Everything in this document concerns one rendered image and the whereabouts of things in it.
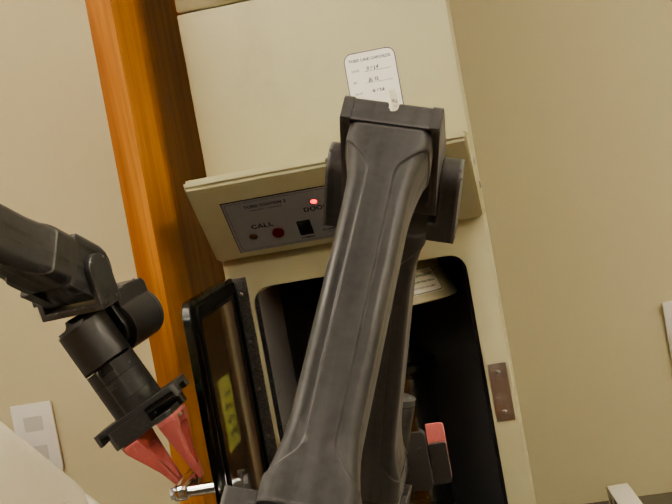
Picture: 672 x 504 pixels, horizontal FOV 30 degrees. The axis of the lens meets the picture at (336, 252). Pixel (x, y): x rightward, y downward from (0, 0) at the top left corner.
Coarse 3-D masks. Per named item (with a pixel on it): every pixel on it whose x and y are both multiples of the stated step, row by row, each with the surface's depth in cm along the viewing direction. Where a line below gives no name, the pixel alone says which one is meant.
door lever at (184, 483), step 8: (192, 472) 131; (184, 480) 128; (192, 480) 128; (200, 480) 132; (176, 488) 125; (184, 488) 125; (192, 488) 125; (200, 488) 125; (208, 488) 125; (176, 496) 125; (184, 496) 125; (192, 496) 126
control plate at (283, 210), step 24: (288, 192) 141; (312, 192) 141; (240, 216) 144; (264, 216) 144; (288, 216) 144; (312, 216) 144; (240, 240) 147; (264, 240) 147; (288, 240) 147; (312, 240) 147
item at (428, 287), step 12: (420, 264) 154; (432, 264) 156; (420, 276) 153; (432, 276) 154; (444, 276) 157; (420, 288) 152; (432, 288) 153; (444, 288) 155; (456, 288) 159; (420, 300) 152; (432, 300) 153
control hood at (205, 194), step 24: (456, 144) 136; (264, 168) 139; (288, 168) 138; (312, 168) 138; (192, 192) 141; (216, 192) 141; (240, 192) 141; (264, 192) 141; (216, 216) 144; (480, 216) 145; (216, 240) 147
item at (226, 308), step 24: (216, 312) 135; (192, 336) 120; (216, 336) 133; (192, 360) 120; (216, 360) 130; (240, 360) 146; (216, 384) 128; (240, 384) 143; (240, 408) 140; (240, 432) 137; (240, 456) 134; (216, 480) 121
